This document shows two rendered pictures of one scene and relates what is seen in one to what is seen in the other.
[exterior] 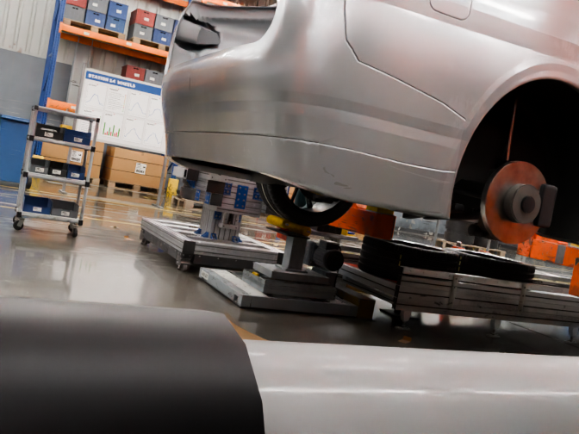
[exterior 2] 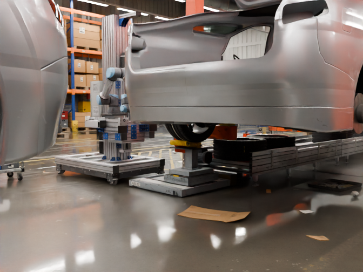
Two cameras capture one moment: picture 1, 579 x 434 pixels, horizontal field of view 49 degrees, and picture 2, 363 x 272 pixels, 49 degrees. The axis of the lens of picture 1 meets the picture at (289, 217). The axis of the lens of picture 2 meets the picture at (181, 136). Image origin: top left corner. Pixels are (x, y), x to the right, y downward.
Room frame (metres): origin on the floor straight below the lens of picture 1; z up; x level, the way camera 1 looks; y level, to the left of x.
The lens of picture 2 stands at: (-0.01, 1.55, 0.91)
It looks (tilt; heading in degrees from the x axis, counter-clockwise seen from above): 4 degrees down; 340
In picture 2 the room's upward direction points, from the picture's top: straight up
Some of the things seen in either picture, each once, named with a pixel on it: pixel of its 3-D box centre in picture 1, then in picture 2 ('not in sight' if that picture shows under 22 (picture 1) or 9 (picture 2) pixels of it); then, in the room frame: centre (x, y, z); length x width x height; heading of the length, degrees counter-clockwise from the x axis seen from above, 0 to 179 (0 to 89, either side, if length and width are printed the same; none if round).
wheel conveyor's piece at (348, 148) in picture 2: not in sight; (329, 147); (5.57, -3.23, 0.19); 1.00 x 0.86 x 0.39; 116
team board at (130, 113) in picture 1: (122, 137); not in sight; (9.82, 2.74, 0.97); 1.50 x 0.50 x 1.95; 117
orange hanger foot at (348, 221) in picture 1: (365, 207); (215, 124); (4.35, -0.50, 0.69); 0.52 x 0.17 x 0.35; 26
